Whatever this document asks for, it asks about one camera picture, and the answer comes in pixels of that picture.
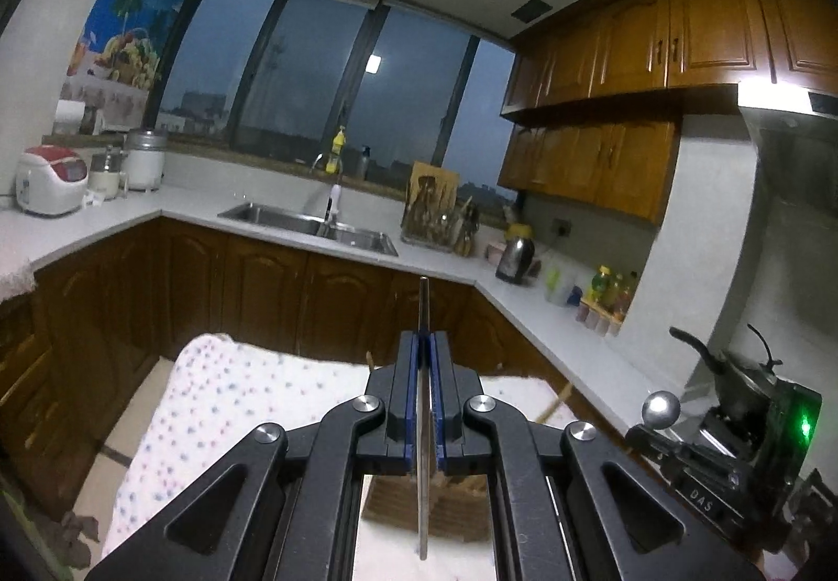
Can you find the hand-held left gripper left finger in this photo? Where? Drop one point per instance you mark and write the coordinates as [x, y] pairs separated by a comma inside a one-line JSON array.
[[412, 397]]

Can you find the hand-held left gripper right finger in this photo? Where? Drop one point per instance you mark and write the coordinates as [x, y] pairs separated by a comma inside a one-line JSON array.
[[437, 404]]

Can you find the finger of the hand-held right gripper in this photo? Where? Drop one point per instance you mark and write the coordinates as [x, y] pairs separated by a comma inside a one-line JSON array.
[[694, 492], [661, 443]]

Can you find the metal spoon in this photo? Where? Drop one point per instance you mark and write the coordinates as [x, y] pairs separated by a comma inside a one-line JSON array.
[[661, 409]]

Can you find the metal chopstick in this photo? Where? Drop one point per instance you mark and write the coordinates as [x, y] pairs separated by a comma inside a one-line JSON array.
[[423, 306]]

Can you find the wooden slatted utensil holder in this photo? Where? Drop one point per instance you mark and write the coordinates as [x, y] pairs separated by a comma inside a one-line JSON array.
[[393, 509]]

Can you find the gas stove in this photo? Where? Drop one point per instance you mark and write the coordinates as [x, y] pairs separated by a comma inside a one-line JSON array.
[[727, 433]]

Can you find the black wok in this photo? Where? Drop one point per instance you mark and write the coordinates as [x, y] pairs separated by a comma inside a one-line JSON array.
[[740, 391]]

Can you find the light wooden chopstick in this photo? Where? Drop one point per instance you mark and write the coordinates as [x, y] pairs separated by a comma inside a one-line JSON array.
[[553, 407]]

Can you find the row of condiment bottles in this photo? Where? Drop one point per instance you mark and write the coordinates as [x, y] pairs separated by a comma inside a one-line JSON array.
[[609, 299]]

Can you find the steel kettle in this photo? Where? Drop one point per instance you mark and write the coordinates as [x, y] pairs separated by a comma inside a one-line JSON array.
[[515, 257]]

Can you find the white plastic container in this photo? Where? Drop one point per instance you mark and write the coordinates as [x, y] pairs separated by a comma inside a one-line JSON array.
[[560, 289]]

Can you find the floral white tablecloth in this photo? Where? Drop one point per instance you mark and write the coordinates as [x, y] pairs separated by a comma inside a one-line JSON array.
[[229, 397]]

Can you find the kitchen faucet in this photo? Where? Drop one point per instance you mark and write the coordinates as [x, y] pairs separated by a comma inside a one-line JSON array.
[[334, 201]]

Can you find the wooden cutting board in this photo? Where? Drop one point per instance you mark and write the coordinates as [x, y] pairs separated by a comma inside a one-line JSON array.
[[432, 181]]

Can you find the steel kitchen sink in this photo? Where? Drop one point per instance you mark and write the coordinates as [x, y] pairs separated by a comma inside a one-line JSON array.
[[281, 221]]

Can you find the dark spray bottle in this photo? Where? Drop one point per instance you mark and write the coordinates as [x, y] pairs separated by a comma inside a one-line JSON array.
[[363, 165]]

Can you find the yellow bottle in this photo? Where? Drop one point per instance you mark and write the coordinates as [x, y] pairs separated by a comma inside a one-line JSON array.
[[336, 152]]

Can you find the steel range hood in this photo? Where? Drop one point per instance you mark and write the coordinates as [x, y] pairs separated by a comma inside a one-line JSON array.
[[799, 149]]

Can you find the kitchen window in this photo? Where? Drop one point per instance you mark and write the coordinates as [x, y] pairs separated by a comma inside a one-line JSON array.
[[301, 83]]

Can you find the tall steel pot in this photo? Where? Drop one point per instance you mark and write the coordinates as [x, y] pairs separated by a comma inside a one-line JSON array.
[[145, 162]]

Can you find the dark cloth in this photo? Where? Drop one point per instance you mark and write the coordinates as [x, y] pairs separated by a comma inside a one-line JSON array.
[[78, 535]]

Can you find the small blender jar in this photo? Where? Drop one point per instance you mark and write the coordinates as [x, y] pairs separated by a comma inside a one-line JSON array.
[[105, 175]]

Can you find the wooden upper cabinets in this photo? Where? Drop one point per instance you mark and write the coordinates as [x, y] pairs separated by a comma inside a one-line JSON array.
[[622, 50]]

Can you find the ceiling vent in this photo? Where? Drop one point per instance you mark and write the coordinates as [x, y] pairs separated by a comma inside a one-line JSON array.
[[530, 10]]

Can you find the white towel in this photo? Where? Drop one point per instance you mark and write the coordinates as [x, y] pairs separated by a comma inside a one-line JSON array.
[[14, 280]]

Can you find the white rice cooker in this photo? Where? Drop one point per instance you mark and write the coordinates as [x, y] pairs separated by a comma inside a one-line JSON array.
[[49, 181]]

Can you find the paper towel roll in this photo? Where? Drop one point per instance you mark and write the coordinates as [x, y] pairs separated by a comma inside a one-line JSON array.
[[69, 117]]

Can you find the wall socket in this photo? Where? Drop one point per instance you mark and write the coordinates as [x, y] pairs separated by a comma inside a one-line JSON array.
[[561, 227]]

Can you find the fruit wall poster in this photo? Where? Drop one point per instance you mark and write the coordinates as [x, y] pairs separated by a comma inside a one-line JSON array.
[[137, 18]]

